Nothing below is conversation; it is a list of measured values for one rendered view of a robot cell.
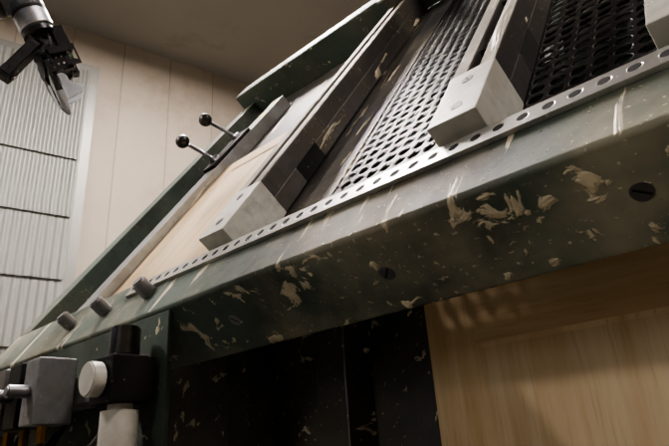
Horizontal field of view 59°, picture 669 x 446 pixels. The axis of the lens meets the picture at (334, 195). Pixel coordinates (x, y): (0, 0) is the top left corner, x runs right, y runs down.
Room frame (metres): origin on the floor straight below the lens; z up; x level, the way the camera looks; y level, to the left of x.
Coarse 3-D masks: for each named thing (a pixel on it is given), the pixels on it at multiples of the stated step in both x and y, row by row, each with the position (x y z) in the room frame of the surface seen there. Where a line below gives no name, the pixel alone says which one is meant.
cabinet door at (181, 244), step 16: (272, 144) 1.26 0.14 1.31; (240, 160) 1.36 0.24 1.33; (256, 160) 1.26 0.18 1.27; (224, 176) 1.34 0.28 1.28; (240, 176) 1.24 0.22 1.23; (208, 192) 1.33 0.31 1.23; (224, 192) 1.23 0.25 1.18; (192, 208) 1.31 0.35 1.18; (208, 208) 1.22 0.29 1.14; (176, 224) 1.30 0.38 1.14; (192, 224) 1.21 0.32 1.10; (208, 224) 1.12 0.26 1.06; (176, 240) 1.19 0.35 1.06; (192, 240) 1.11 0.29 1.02; (160, 256) 1.18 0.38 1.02; (176, 256) 1.10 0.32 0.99; (192, 256) 1.02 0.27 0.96; (144, 272) 1.17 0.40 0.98; (160, 272) 1.09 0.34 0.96
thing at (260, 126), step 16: (272, 112) 1.54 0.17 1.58; (256, 128) 1.49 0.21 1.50; (240, 144) 1.45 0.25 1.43; (224, 160) 1.41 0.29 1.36; (208, 176) 1.37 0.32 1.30; (192, 192) 1.34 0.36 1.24; (176, 208) 1.32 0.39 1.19; (160, 224) 1.30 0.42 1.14; (144, 240) 1.28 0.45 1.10; (160, 240) 1.28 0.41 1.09; (128, 256) 1.27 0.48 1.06; (144, 256) 1.25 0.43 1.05; (128, 272) 1.23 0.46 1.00; (112, 288) 1.20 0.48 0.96
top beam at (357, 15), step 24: (384, 0) 1.35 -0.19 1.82; (432, 0) 1.31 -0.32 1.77; (360, 24) 1.43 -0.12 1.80; (312, 48) 1.55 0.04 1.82; (336, 48) 1.52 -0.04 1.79; (288, 72) 1.65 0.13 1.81; (312, 72) 1.62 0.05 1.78; (240, 96) 1.79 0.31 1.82; (264, 96) 1.76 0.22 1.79; (288, 96) 1.73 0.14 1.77
